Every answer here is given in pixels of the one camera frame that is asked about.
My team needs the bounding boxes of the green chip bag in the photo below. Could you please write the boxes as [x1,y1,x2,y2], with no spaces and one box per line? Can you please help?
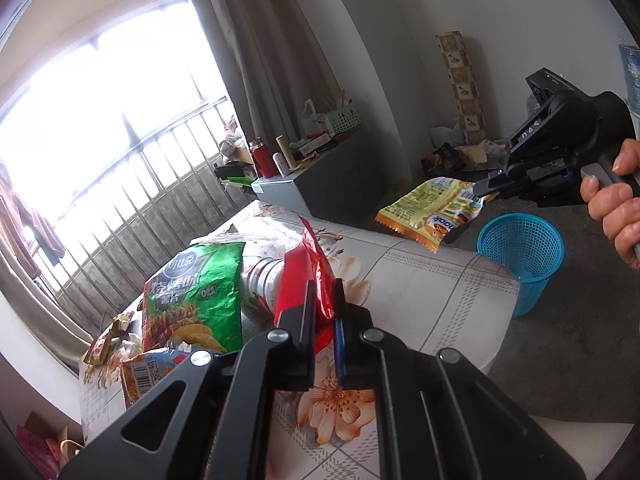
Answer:
[141,241,247,353]

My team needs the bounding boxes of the floral tablecloth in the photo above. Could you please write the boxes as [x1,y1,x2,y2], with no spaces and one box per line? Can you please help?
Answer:
[77,200,521,480]

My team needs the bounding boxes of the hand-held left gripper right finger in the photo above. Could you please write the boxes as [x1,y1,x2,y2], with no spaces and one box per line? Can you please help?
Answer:
[332,277,588,480]

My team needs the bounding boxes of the hanging clothes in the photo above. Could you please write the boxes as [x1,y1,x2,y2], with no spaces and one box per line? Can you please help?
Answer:
[0,160,67,281]

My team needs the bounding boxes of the dark snack packet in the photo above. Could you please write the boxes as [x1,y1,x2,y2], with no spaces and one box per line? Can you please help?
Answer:
[421,142,471,176]

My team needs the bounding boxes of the gold snack packet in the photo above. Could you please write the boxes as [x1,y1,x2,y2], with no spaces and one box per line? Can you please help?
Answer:
[82,312,136,366]

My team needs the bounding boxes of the beige cylinder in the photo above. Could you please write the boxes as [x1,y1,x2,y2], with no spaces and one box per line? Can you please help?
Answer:
[276,135,297,167]

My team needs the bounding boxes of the blue plastic mesh basket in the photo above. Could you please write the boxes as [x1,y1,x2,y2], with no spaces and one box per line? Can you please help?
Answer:
[476,212,565,318]

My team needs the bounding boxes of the white plastic bag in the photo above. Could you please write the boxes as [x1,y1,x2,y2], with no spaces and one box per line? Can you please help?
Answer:
[300,100,331,136]

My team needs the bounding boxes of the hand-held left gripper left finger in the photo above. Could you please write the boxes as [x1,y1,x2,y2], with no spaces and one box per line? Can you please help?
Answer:
[57,280,321,480]

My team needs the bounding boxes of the green plastic basket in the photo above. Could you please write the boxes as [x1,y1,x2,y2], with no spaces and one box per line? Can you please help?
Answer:
[325,106,362,132]

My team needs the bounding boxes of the pink bag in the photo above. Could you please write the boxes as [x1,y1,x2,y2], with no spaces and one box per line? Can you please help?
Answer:
[16,424,62,480]

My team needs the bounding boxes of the metal window railing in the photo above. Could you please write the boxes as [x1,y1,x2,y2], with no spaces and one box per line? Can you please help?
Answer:
[0,95,251,311]

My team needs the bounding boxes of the grey curtain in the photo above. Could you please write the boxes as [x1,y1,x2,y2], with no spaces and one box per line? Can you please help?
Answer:
[175,0,306,138]

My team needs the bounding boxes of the yellow snack packet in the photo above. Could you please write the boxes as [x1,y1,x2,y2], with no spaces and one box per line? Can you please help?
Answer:
[375,176,493,253]

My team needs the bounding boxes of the pile of clothes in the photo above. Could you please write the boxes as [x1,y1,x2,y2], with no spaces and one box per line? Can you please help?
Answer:
[219,116,246,158]

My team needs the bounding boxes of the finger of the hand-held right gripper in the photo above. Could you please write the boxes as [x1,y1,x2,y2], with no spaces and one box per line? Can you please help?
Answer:
[471,169,511,200]
[442,210,481,246]

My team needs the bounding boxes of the red thermos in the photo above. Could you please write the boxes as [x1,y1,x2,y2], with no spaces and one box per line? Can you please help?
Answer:
[248,137,278,179]

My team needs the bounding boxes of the grey cabinet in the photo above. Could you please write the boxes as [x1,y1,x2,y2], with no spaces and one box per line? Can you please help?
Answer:
[250,125,416,228]

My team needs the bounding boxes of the person's right hand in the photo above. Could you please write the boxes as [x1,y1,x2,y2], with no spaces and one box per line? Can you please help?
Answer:
[580,139,640,266]

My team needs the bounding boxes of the red foil packet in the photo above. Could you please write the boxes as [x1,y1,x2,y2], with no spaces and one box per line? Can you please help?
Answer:
[272,215,341,356]

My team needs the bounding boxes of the orange and blue snack packet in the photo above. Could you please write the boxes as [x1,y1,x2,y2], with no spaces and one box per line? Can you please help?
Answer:
[120,347,193,408]

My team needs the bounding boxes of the patterned paper roll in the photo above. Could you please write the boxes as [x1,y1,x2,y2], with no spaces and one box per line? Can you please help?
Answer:
[435,31,487,143]

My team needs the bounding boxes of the white plastic drink bottle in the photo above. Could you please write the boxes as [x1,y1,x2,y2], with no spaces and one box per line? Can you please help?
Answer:
[240,257,286,321]

